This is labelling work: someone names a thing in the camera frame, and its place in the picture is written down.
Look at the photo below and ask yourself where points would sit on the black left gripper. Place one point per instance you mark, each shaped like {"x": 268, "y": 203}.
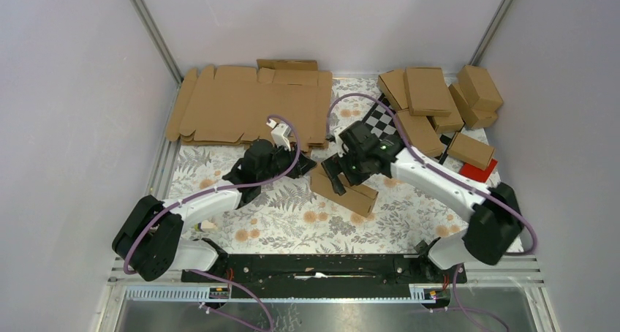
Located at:
{"x": 303, "y": 165}

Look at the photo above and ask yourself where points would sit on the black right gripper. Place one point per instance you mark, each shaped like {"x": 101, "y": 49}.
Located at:
{"x": 332, "y": 165}

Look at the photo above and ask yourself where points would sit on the brown cardboard box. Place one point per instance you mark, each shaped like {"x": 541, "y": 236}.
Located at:
{"x": 357, "y": 198}

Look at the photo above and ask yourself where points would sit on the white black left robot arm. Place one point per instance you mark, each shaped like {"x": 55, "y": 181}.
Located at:
{"x": 150, "y": 241}

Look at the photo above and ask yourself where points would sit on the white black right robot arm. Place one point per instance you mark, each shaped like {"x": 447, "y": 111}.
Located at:
{"x": 490, "y": 212}

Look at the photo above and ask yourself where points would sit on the folded cardboard box front centre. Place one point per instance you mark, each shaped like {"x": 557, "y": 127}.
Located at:
{"x": 421, "y": 134}

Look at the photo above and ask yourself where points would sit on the folded cardboard box back left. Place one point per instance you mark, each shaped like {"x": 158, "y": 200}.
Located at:
{"x": 391, "y": 84}

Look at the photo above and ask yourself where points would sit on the folded cardboard box large top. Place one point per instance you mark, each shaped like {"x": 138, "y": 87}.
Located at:
{"x": 426, "y": 91}

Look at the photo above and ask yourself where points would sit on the folded cardboard box middle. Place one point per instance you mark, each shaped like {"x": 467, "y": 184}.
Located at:
{"x": 450, "y": 123}

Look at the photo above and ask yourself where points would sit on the red box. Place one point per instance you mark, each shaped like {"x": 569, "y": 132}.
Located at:
{"x": 477, "y": 174}

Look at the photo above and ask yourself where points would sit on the folded cardboard box front right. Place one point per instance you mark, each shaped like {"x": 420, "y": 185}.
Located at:
{"x": 470, "y": 151}

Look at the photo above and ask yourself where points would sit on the folded cardboard box lower right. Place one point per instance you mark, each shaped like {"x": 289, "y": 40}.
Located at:
{"x": 473, "y": 118}

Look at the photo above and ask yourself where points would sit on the folded cardboard box top right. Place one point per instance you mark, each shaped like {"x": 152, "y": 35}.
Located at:
{"x": 479, "y": 89}

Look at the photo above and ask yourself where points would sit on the floral patterned table mat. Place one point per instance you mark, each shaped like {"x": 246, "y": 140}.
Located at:
{"x": 289, "y": 218}

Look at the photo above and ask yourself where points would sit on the black white checkerboard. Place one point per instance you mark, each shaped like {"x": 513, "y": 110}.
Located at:
{"x": 382, "y": 125}

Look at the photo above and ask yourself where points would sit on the stack of flat cardboard sheets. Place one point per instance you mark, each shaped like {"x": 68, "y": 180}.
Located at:
{"x": 228, "y": 105}

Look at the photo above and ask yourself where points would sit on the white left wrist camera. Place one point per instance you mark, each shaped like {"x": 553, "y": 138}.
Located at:
{"x": 280, "y": 133}

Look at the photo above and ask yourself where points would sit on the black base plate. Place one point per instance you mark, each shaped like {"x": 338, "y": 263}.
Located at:
{"x": 319, "y": 276}

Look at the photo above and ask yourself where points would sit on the aluminium rail frame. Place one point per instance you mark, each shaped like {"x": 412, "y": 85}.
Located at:
{"x": 161, "y": 174}

